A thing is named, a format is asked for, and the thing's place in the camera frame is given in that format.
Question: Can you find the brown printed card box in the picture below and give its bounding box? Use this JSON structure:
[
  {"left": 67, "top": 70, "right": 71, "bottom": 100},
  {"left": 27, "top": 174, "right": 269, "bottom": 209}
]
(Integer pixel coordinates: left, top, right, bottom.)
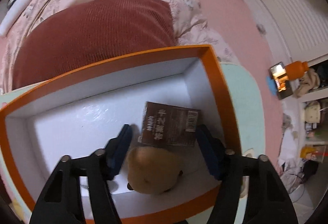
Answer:
[{"left": 138, "top": 101, "right": 201, "bottom": 147}]

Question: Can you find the red corduroy pillow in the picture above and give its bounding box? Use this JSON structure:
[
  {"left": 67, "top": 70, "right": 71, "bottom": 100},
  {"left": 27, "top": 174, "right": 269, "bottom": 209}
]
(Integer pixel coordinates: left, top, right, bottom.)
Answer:
[{"left": 12, "top": 0, "right": 176, "bottom": 90}]

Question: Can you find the rolled white paper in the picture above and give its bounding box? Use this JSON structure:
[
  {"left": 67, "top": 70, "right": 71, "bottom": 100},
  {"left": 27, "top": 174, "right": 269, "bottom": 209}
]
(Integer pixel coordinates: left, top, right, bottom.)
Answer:
[{"left": 1, "top": 0, "right": 32, "bottom": 36}]

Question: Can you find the orange storage box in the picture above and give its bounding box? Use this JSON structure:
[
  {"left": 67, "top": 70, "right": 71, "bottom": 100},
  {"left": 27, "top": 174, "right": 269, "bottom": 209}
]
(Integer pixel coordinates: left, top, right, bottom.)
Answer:
[{"left": 1, "top": 45, "right": 241, "bottom": 223}]

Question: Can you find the orange water bottle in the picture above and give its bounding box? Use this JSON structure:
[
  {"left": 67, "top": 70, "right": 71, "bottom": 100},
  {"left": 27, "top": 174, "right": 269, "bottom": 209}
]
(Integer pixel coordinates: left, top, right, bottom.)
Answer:
[{"left": 285, "top": 61, "right": 309, "bottom": 81}]

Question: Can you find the brown capybara plush toy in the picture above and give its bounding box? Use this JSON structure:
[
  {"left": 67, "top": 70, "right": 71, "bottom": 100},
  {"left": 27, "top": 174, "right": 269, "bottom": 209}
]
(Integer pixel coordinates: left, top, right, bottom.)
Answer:
[{"left": 126, "top": 146, "right": 182, "bottom": 194}]

